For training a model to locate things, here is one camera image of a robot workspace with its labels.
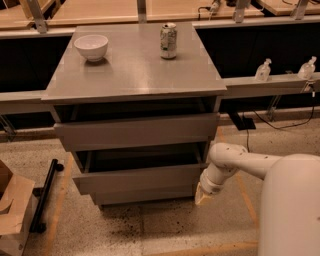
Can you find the clear pump bottle right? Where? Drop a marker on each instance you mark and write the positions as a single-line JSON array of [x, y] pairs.
[[306, 70]]

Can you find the brown cardboard box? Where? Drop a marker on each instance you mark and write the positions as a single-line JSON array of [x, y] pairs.
[[16, 211]]

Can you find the grey top drawer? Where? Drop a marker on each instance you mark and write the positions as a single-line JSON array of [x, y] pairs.
[[125, 133]]

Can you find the clear pump bottle left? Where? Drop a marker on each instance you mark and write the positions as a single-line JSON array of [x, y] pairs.
[[263, 71]]

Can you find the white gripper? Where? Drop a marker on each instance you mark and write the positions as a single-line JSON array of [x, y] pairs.
[[210, 186]]

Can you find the grey bottom drawer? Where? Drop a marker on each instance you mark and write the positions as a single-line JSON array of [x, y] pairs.
[[133, 196]]

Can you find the grey drawer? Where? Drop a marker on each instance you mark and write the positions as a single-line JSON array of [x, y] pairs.
[[140, 168], [125, 133], [133, 196]]

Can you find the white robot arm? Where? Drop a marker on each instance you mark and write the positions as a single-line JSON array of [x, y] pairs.
[[290, 198]]

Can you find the grey metal rail frame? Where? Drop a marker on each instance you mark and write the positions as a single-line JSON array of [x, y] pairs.
[[236, 50]]

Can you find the clear pump bottle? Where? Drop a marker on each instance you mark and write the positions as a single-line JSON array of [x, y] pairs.
[[306, 70], [263, 71]]

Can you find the white green soda can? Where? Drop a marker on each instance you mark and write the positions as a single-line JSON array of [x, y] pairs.
[[168, 40]]

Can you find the black metal bar stand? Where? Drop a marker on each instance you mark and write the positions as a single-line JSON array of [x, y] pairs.
[[42, 193]]

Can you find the grey drawer cabinet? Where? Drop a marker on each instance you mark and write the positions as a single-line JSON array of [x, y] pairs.
[[132, 80]]

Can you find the white ceramic bowl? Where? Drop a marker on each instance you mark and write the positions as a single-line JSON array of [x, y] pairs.
[[92, 47]]

